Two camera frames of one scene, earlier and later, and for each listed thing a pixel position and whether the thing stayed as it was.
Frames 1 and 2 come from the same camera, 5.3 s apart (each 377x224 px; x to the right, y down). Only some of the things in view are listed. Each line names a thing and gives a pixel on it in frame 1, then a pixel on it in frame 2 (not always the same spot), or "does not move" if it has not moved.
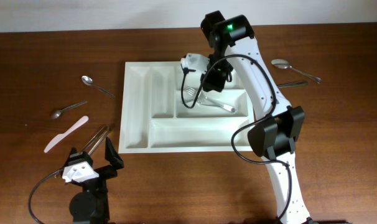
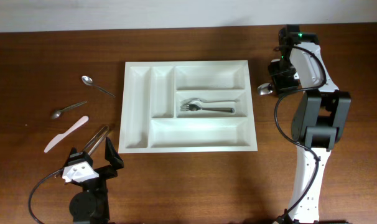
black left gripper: x=114 y=160 does not move
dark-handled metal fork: x=193 y=91 -> x=194 y=107
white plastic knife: x=59 y=137 does not move
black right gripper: x=214 y=82 -> x=279 y=81
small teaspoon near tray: x=89 y=81 does not move
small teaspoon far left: x=56 y=114 does not move
